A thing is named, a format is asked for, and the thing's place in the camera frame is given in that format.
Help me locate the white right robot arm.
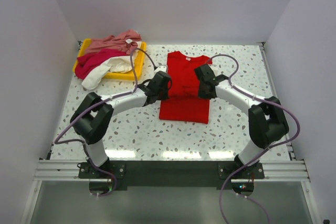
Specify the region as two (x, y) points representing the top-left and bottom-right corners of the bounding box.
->
(194, 64), (289, 178)

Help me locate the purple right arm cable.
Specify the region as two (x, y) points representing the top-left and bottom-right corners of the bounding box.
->
(209, 54), (300, 224)

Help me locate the yellow plastic tray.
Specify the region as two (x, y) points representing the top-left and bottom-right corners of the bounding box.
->
(78, 38), (146, 81)

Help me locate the aluminium table edge rail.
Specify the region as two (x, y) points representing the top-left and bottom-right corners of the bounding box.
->
(257, 40), (322, 224)

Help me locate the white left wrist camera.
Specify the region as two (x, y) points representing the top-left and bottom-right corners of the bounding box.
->
(154, 65), (168, 72)

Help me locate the magenta t shirt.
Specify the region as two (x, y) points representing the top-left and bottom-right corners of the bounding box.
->
(75, 49), (127, 80)

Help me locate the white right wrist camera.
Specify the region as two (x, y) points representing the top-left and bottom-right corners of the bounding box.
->
(208, 64), (218, 75)

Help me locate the red t shirt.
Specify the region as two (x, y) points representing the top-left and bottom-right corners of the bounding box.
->
(159, 51), (209, 124)

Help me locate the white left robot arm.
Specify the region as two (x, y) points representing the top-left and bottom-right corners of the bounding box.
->
(70, 71), (172, 178)

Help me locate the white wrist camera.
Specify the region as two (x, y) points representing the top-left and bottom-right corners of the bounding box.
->
(208, 64), (218, 75)
(154, 65), (168, 72)

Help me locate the dusty pink t shirt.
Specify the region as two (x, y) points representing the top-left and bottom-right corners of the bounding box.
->
(85, 29), (142, 55)

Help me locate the white t shirt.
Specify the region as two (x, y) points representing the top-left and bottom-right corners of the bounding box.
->
(81, 55), (133, 90)

